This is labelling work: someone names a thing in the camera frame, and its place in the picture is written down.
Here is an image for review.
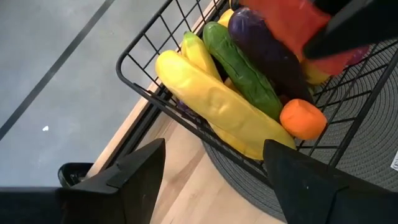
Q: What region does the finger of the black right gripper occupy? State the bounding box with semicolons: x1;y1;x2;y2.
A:
303;0;398;60

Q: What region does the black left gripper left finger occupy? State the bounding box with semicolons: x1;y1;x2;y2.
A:
58;138;167;224

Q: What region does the orange tangerine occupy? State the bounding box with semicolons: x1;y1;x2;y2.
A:
279;98;328;141

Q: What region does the black clamp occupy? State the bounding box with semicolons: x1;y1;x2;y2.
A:
57;162;95;188

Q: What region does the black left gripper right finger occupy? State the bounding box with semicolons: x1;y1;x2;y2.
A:
262;139;349;224

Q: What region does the long purple eggplant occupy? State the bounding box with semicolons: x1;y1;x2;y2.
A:
228;7;315;104

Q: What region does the green cucumber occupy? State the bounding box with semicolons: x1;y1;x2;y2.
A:
202;21;284;121

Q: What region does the bright red chili pepper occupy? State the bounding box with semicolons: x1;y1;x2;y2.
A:
239;0;358;76

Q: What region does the small yellow banana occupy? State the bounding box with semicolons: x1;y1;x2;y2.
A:
181;30;223;82

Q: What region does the black wire basket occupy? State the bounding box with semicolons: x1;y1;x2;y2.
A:
115;0;398;187

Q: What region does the grey round woven mat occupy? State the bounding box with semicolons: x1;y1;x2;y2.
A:
201;37;398;223

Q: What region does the large yellow banana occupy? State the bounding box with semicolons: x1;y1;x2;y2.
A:
155;49;297;161

